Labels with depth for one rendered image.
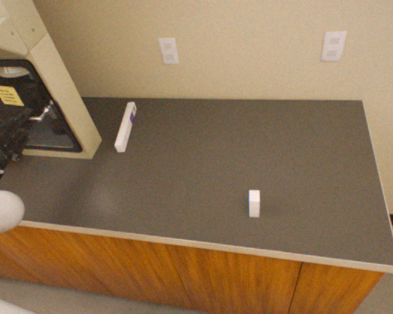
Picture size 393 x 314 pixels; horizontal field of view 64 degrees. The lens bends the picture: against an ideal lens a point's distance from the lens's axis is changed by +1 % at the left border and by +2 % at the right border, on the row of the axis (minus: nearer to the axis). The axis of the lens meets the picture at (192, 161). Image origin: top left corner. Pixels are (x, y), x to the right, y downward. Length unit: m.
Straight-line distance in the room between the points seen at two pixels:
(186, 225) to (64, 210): 0.45
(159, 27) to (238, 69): 0.36
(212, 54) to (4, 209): 0.93
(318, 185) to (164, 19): 0.83
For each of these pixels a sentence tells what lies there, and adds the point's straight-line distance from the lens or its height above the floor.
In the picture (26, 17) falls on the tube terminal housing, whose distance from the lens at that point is 1.09.
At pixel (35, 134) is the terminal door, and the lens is 1.33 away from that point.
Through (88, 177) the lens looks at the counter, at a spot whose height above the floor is 0.94.
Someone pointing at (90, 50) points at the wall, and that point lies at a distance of 1.53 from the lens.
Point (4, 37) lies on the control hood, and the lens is 1.01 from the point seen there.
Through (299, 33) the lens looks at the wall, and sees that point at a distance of 1.30.
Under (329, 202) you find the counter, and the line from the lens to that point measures 1.08.
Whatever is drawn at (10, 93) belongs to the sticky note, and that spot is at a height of 1.27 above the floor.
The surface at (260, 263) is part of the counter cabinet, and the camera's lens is 1.12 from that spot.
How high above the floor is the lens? 1.81
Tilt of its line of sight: 48 degrees down
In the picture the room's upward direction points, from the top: 12 degrees counter-clockwise
